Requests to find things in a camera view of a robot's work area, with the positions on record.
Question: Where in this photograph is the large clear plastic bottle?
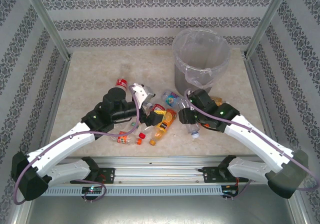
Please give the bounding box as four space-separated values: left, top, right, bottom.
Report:
177 99 202 139

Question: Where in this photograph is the orange juice bottle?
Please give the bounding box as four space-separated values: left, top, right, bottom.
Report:
149 108 179 147

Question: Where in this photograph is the red label cola bottle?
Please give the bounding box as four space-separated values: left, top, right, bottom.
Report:
114 63 131 89

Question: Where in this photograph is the colourful label bottle blue cap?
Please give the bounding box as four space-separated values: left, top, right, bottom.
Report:
161 89 185 109

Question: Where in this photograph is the orange label bottle orange cap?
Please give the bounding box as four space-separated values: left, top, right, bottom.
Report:
109 130 143 146

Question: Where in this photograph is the grey round waste bin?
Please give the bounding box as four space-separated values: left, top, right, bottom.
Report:
172 27 231 97

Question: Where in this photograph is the clear plastic bin liner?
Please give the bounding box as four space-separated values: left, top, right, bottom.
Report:
172 27 231 89

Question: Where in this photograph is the aluminium mounting beam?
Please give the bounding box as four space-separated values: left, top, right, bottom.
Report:
23 155 297 185

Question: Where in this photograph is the small circuit board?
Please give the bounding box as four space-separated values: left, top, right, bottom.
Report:
221 184 240 197
81 186 104 194

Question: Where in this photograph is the metal sheet panel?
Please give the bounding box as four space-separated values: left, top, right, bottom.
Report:
14 183 310 224

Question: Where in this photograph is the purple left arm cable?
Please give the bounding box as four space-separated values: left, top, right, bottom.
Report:
12 84 141 206

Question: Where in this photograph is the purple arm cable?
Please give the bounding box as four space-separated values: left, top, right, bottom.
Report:
184 88 320 200
12 84 141 206

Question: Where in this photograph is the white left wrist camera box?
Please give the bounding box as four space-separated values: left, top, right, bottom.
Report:
130 82 158 110

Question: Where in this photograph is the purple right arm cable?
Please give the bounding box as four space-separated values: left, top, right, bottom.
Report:
184 88 320 200

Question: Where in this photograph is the aluminium side rail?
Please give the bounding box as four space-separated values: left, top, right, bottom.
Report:
243 55 292 165
33 57 72 166

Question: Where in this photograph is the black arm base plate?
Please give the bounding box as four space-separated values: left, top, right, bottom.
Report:
202 166 250 184
69 168 116 184

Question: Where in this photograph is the grey slotted cable duct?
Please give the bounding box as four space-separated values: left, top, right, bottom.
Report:
33 185 223 197

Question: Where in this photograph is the aluminium frame post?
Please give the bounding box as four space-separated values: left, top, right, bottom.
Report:
243 0 292 57
21 0 72 60

